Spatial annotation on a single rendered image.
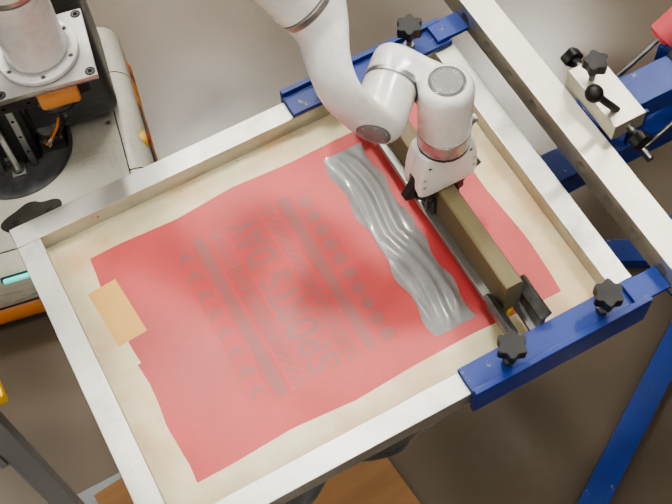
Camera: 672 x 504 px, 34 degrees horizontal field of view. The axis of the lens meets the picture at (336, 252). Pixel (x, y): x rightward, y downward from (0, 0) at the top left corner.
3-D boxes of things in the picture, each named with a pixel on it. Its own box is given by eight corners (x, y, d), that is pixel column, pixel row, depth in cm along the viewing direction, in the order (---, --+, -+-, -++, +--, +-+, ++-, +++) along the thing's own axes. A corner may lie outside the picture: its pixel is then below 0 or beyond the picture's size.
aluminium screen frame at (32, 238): (165, 568, 150) (160, 562, 147) (15, 241, 175) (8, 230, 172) (643, 309, 165) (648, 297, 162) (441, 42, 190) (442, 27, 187)
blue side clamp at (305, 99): (296, 136, 184) (293, 111, 178) (282, 115, 186) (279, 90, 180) (451, 63, 190) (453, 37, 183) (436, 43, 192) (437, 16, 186)
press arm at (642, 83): (592, 144, 174) (597, 126, 170) (570, 117, 177) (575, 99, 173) (682, 99, 178) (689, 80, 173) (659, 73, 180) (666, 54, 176)
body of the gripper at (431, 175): (461, 100, 157) (457, 144, 167) (398, 130, 155) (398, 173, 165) (489, 138, 153) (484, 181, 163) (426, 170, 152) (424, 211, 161)
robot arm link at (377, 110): (292, -14, 143) (394, 83, 155) (258, 63, 138) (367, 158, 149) (337, -34, 137) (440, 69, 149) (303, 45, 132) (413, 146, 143)
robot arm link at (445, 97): (355, 83, 144) (376, 27, 148) (357, 129, 153) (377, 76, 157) (467, 109, 141) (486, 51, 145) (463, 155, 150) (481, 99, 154)
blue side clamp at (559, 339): (473, 412, 160) (476, 395, 154) (455, 384, 162) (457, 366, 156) (644, 319, 165) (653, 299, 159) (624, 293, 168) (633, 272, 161)
